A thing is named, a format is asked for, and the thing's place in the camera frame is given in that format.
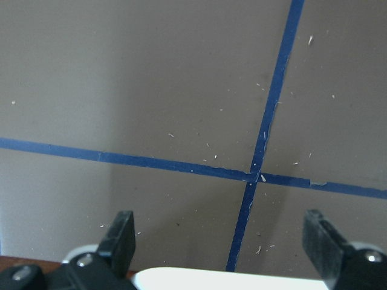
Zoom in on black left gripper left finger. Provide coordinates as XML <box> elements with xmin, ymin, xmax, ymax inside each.
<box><xmin>1</xmin><ymin>211</ymin><xmax>137</xmax><ymax>289</ymax></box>

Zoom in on wooden drawer with white handle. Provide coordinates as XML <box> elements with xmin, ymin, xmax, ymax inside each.
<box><xmin>1</xmin><ymin>244</ymin><xmax>326</xmax><ymax>289</ymax></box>

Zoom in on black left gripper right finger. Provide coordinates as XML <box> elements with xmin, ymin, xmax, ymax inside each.
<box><xmin>302</xmin><ymin>210</ymin><xmax>386</xmax><ymax>289</ymax></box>

